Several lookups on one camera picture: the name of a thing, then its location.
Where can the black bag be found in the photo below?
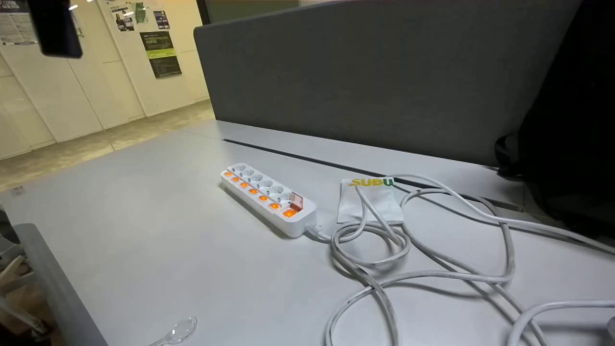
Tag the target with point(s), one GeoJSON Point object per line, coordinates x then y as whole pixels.
{"type": "Point", "coordinates": [565, 145]}

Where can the clear plastic object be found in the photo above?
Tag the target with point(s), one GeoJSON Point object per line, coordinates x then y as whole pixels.
{"type": "Point", "coordinates": [176, 334]}

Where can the green black wall poster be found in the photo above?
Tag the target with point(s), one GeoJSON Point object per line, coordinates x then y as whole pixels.
{"type": "Point", "coordinates": [159, 55]}

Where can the grey desk partition panel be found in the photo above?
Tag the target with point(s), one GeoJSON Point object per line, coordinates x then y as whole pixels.
{"type": "Point", "coordinates": [442, 78]}

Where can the white power strip orange switches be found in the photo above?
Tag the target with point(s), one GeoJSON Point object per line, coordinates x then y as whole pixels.
{"type": "Point", "coordinates": [284, 209]}

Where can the white plug with label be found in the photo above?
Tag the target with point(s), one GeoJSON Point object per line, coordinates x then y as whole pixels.
{"type": "Point", "coordinates": [363, 197]}

